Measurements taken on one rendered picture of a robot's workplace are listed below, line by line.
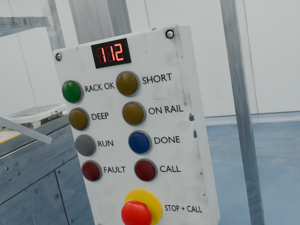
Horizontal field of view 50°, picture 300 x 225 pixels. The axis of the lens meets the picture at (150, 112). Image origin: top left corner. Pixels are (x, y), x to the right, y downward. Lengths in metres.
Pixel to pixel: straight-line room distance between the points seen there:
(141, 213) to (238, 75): 1.19
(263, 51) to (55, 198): 2.90
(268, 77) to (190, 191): 3.45
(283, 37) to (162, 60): 3.41
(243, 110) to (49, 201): 0.94
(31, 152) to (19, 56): 4.55
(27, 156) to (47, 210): 0.27
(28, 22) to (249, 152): 1.11
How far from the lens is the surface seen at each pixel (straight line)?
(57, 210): 1.46
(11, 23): 1.24
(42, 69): 5.42
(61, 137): 1.39
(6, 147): 1.19
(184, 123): 0.36
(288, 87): 3.81
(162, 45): 0.35
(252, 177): 1.67
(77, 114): 0.42
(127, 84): 0.37
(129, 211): 0.40
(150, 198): 0.42
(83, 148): 0.43
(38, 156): 1.29
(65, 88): 0.42
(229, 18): 1.51
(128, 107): 0.38
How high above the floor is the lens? 1.08
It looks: 11 degrees down
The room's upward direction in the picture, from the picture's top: 11 degrees counter-clockwise
